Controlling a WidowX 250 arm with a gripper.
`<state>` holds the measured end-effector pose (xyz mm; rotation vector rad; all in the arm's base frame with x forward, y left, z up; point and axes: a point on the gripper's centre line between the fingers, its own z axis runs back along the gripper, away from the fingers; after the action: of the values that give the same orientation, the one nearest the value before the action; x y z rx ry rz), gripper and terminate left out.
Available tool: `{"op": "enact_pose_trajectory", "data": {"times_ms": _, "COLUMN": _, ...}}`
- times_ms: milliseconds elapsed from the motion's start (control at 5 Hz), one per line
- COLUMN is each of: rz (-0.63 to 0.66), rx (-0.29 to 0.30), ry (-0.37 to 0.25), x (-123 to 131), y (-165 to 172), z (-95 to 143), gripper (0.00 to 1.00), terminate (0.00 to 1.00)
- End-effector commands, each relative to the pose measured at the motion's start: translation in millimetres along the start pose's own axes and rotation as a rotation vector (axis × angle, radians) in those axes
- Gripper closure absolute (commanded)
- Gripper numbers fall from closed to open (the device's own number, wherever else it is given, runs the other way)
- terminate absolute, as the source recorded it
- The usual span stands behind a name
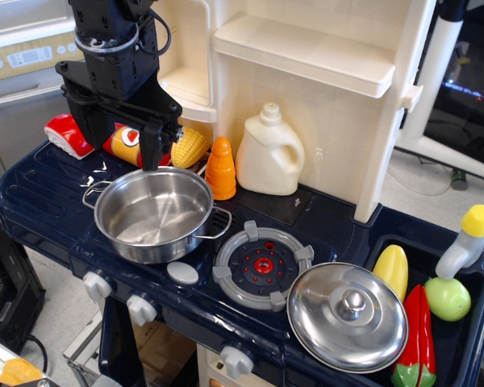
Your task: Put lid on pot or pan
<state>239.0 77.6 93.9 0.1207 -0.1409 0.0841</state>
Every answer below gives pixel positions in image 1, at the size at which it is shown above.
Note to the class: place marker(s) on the grey toy stove burner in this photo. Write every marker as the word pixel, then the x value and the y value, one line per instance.
pixel 257 266

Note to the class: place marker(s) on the silver toy dishwasher unit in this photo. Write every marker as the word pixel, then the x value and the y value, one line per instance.
pixel 34 37

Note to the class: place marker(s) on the grey stove knob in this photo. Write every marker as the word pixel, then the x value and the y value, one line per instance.
pixel 96 286
pixel 140 310
pixel 237 362

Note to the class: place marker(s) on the stainless steel pot lid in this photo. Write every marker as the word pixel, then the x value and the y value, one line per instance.
pixel 347 318

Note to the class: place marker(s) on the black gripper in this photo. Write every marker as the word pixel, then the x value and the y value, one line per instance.
pixel 149 110

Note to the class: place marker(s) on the cream toy kitchen shelf unit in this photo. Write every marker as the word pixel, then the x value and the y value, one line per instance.
pixel 342 72

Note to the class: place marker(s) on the white metal stand frame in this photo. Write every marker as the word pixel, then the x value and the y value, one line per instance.
pixel 439 46

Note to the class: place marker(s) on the grey stove knob right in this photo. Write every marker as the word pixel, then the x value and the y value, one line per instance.
pixel 237 362

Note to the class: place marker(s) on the yellow toy corn cob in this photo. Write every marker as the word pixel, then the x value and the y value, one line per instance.
pixel 189 149

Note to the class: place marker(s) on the red toy chili pepper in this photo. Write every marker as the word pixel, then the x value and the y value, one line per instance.
pixel 416 366

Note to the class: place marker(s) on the grey stove knob middle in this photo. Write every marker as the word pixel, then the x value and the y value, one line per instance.
pixel 140 310

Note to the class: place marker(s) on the yellow toy squash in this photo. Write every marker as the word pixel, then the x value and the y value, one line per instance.
pixel 392 267

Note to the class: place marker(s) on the orange toy cone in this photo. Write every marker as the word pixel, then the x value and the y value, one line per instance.
pixel 220 173

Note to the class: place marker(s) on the cream toy detergent jug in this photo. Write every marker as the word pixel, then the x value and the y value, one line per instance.
pixel 271 156

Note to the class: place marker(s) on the grey yellow toy faucet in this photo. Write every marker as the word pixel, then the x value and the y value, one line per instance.
pixel 467 247

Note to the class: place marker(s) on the grey oval button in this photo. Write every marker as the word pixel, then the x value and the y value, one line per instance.
pixel 182 273

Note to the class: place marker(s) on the navy toy kitchen counter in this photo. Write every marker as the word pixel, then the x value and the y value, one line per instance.
pixel 45 204

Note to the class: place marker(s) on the red white toy sushi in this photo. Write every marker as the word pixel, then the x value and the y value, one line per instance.
pixel 63 132

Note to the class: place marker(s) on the red toy ketchup bottle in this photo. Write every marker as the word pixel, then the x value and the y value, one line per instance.
pixel 124 143

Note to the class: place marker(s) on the grey stove knob left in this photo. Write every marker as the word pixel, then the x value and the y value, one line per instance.
pixel 96 286

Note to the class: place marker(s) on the black equipment case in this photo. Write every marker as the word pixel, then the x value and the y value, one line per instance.
pixel 21 294

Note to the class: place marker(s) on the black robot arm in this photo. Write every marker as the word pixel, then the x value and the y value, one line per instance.
pixel 116 82

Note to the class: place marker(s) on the green toy apple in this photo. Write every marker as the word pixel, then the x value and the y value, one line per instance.
pixel 448 299

